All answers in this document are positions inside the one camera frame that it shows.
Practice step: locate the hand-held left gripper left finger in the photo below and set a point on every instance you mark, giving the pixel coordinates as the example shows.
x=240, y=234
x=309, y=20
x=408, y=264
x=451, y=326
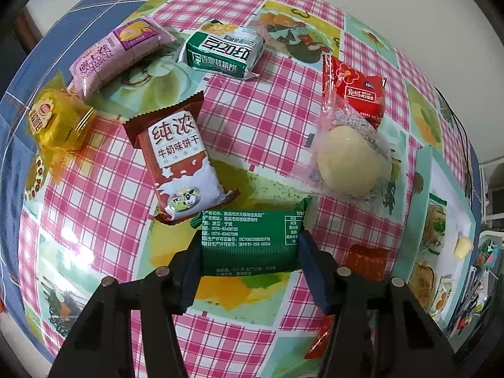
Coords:
x=189, y=279

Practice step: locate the clear green-edged pastry packet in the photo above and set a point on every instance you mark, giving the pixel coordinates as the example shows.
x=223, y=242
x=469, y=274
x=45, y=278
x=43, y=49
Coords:
x=433, y=224

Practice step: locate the brown wooden frame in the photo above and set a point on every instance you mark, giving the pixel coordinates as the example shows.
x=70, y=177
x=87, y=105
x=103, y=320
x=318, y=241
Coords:
x=29, y=23

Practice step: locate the colourful clutter pile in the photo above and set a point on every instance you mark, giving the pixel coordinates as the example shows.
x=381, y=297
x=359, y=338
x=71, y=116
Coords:
x=478, y=283

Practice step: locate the pink snack packet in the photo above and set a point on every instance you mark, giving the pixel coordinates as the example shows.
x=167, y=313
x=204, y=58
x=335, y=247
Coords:
x=114, y=55

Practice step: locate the dark green snack packet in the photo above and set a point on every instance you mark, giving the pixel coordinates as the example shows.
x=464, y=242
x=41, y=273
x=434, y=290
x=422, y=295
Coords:
x=252, y=240

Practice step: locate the large orange biscuit packet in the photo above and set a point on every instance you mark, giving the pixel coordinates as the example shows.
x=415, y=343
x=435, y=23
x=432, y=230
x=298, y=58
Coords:
x=421, y=285

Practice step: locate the red dotted snack packet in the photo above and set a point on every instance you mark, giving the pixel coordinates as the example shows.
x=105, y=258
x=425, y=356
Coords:
x=366, y=262

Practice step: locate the blue bed sheet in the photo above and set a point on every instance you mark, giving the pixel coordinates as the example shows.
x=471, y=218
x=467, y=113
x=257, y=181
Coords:
x=15, y=138

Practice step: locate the brown and white biscuit packet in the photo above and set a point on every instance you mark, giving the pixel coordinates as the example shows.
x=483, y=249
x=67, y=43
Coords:
x=181, y=157

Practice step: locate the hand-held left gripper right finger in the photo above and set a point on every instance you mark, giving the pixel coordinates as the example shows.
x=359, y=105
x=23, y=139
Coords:
x=314, y=277

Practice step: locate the yellow snack packet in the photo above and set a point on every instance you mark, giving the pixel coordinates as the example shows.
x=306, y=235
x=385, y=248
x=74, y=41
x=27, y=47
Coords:
x=57, y=124

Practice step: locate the small red snack packet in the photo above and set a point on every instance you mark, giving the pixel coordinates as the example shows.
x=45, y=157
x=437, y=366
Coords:
x=356, y=90

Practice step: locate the yellow jelly cup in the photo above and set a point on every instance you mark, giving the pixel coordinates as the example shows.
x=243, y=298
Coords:
x=463, y=247

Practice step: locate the white tray with teal rim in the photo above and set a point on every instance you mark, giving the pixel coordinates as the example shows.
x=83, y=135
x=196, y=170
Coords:
x=451, y=185

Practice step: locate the clear wrapped pale bun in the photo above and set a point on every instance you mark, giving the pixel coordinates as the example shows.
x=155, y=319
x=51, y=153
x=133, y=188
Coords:
x=352, y=161

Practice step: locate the green and white snack packet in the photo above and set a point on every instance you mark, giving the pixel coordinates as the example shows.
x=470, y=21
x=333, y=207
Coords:
x=222, y=49

